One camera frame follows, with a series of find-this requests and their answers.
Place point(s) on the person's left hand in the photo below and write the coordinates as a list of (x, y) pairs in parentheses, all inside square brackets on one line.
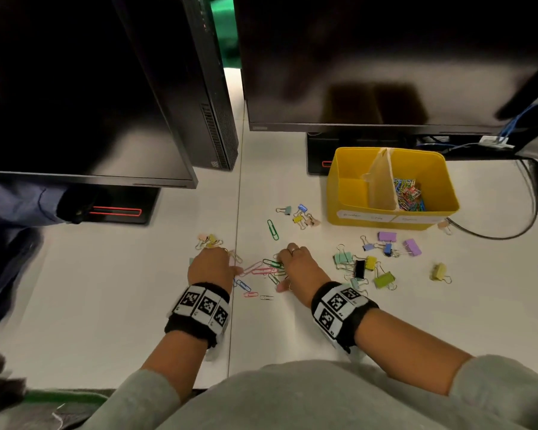
[(213, 268)]

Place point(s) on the person's right hand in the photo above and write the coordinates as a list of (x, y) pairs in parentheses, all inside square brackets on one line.
[(305, 277)]

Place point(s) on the small yellow binder clip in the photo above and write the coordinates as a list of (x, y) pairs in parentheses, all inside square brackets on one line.
[(298, 219), (215, 244), (212, 239)]

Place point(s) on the small pink binder clip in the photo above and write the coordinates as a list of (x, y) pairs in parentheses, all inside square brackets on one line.
[(201, 237), (314, 221)]

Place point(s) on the pile of colorful clips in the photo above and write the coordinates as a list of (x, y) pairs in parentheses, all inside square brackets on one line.
[(255, 269)]

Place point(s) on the large mint green binder clip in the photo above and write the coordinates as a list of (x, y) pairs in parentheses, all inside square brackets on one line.
[(343, 258)]

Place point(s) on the large black binder clip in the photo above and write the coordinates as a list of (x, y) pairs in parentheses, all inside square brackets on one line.
[(360, 269)]

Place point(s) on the small mint green binder clip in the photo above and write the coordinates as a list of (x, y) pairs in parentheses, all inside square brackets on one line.
[(287, 210)]

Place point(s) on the small blue binder clip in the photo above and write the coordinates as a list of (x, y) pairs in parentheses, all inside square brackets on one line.
[(302, 208)]

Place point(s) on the light blue binder clip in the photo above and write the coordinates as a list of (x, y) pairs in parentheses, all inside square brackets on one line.
[(369, 247)]

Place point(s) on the lime green binder clip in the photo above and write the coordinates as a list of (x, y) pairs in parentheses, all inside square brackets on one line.
[(384, 280)]

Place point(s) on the dark blue binder clip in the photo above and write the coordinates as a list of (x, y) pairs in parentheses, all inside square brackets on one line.
[(388, 249)]

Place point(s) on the purple binder clip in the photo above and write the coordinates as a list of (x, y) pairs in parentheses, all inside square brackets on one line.
[(387, 236), (412, 247)]

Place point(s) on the yellow divided plastic bin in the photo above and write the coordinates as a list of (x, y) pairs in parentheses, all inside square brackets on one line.
[(349, 197)]

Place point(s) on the heap of sorted paper clips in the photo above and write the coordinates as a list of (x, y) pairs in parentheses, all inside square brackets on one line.
[(408, 194)]

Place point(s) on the small rose gold binder clip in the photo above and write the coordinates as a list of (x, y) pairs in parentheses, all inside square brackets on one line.
[(443, 224)]

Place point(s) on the person's left forearm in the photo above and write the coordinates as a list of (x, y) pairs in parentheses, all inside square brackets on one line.
[(175, 362)]

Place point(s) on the person's gray sweatshirt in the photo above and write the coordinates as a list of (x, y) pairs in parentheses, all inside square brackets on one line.
[(296, 398)]

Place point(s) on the black wristband with markers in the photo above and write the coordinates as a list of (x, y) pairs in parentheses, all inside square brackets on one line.
[(197, 309), (345, 309)]

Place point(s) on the black desktop computer tower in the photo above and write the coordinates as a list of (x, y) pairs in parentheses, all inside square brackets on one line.
[(197, 85)]

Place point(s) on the green cloth strip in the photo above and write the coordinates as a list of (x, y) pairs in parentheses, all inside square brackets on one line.
[(67, 397)]

